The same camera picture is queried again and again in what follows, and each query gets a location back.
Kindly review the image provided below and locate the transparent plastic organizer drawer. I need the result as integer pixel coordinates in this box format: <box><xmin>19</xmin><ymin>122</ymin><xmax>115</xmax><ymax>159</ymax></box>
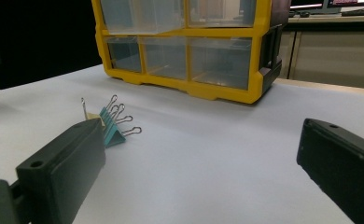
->
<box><xmin>100</xmin><ymin>0</ymin><xmax>186</xmax><ymax>35</ymax></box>

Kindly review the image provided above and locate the teal binder clip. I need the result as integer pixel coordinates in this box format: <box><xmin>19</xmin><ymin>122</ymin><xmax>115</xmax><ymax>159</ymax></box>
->
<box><xmin>99</xmin><ymin>93</ymin><xmax>119</xmax><ymax>118</ymax></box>
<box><xmin>104</xmin><ymin>122</ymin><xmax>143</xmax><ymax>148</ymax></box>
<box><xmin>101</xmin><ymin>114</ymin><xmax>133</xmax><ymax>133</ymax></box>
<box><xmin>99</xmin><ymin>103</ymin><xmax>126</xmax><ymax>124</ymax></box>

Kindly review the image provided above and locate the yellow black drawer organizer cabinet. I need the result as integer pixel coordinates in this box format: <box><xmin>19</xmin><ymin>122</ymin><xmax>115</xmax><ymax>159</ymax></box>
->
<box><xmin>91</xmin><ymin>0</ymin><xmax>291</xmax><ymax>105</ymax></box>

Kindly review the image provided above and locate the beige office desk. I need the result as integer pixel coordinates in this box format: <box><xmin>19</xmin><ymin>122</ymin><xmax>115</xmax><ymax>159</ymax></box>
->
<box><xmin>277</xmin><ymin>13</ymin><xmax>364</xmax><ymax>91</ymax></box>

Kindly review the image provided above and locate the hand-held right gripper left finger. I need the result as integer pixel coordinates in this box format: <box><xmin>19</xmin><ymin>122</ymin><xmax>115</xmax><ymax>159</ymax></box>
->
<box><xmin>15</xmin><ymin>117</ymin><xmax>107</xmax><ymax>224</ymax></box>

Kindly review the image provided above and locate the set of clear cabinet drawers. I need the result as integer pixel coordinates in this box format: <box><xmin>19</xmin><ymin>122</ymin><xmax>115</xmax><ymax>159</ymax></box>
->
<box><xmin>105</xmin><ymin>0</ymin><xmax>259</xmax><ymax>91</ymax></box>

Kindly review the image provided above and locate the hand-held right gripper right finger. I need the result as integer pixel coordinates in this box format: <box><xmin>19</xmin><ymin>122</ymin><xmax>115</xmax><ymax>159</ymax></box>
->
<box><xmin>296</xmin><ymin>117</ymin><xmax>364</xmax><ymax>224</ymax></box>

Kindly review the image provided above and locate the black keyboard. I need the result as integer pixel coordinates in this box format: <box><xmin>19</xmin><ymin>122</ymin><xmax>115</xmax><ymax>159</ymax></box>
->
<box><xmin>341</xmin><ymin>8</ymin><xmax>364</xmax><ymax>17</ymax></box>

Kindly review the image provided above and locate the computer monitor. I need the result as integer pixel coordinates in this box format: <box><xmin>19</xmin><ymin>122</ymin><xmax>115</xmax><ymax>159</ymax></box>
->
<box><xmin>290</xmin><ymin>0</ymin><xmax>324</xmax><ymax>10</ymax></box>
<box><xmin>328</xmin><ymin>0</ymin><xmax>364</xmax><ymax>7</ymax></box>

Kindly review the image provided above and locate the beige binder clip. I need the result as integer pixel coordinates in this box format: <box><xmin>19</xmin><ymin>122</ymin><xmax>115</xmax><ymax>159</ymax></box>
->
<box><xmin>80</xmin><ymin>97</ymin><xmax>107</xmax><ymax>129</ymax></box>

